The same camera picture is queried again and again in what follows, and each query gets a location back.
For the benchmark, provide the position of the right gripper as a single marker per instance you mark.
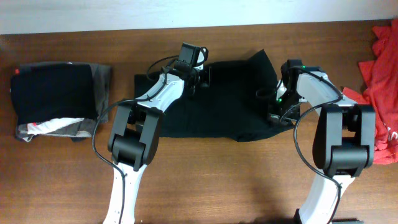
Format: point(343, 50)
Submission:
point(275, 116)

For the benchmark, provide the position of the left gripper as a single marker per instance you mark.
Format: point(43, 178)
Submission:
point(206, 78)

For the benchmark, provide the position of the dark green shorts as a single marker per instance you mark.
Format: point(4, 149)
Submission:
point(231, 107)

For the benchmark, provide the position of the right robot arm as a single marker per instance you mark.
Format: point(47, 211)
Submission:
point(344, 138)

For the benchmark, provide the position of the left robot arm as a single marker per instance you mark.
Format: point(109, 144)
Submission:
point(135, 134)

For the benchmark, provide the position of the red t-shirt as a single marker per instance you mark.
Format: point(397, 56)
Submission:
point(380, 77)

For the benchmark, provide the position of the folded grey garment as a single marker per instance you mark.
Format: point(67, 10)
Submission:
point(101, 79)

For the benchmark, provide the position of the folded black garment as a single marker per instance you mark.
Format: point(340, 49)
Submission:
point(53, 91)

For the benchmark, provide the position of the folded white red garment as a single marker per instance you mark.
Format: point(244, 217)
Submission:
point(51, 125)

